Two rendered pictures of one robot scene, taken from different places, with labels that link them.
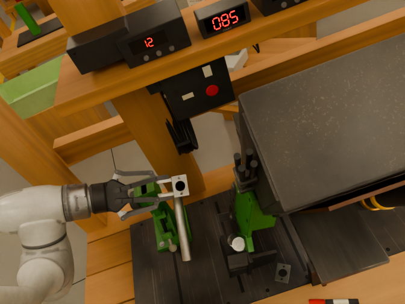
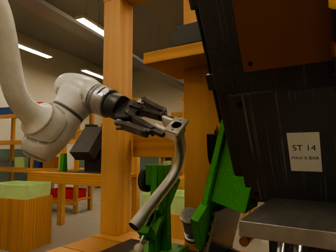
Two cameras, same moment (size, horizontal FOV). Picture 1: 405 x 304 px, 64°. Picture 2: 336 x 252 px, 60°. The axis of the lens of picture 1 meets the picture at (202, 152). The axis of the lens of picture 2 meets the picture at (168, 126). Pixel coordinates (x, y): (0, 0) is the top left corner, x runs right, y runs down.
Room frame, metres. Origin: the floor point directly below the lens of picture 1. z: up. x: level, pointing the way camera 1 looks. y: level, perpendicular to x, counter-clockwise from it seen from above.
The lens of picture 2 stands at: (-0.11, -0.22, 1.21)
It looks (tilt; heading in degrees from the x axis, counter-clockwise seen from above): 5 degrees up; 26
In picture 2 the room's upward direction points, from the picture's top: straight up
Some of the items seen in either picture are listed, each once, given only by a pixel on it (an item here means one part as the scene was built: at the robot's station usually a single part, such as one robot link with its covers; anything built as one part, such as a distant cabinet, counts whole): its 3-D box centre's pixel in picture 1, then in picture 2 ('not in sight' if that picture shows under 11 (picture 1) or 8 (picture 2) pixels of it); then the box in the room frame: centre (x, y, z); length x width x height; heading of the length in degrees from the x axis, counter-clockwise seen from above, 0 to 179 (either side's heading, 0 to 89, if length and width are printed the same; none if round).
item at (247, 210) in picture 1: (255, 202); (236, 171); (0.48, -0.08, 1.17); 0.13 x 0.12 x 0.20; 86
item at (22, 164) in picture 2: not in sight; (39, 154); (4.34, 5.12, 1.13); 2.48 x 0.54 x 2.27; 93
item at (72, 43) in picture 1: (103, 45); (196, 35); (0.78, 0.12, 1.59); 0.15 x 0.07 x 0.07; 86
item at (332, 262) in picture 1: (316, 205); (323, 211); (0.43, -0.23, 1.11); 0.39 x 0.16 x 0.03; 176
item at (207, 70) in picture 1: (194, 78); not in sight; (0.76, -0.06, 1.42); 0.17 x 0.12 x 0.15; 86
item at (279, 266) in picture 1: (282, 272); not in sight; (0.39, -0.08, 0.90); 0.06 x 0.04 x 0.01; 144
